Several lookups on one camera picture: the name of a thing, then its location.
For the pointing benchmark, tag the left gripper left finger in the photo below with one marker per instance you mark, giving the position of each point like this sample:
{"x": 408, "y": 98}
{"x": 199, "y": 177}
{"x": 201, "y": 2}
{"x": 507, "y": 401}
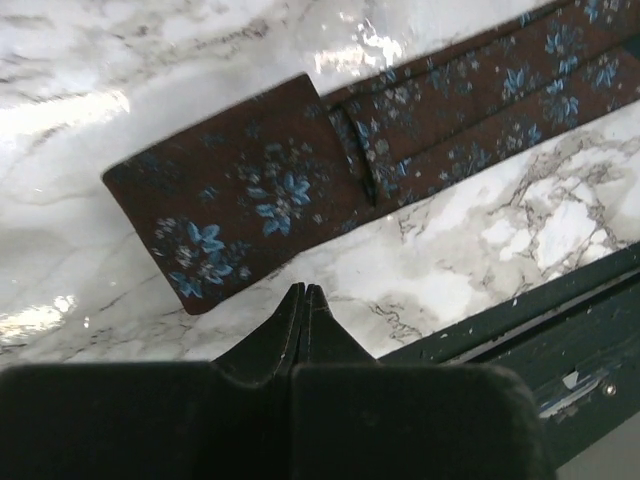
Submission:
{"x": 219, "y": 419}

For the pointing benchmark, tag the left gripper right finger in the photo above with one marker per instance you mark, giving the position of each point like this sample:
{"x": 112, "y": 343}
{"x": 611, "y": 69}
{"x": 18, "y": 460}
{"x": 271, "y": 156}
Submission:
{"x": 356, "y": 418}

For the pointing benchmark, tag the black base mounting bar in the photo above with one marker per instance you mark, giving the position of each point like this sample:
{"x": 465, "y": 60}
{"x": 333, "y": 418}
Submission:
{"x": 574, "y": 341}

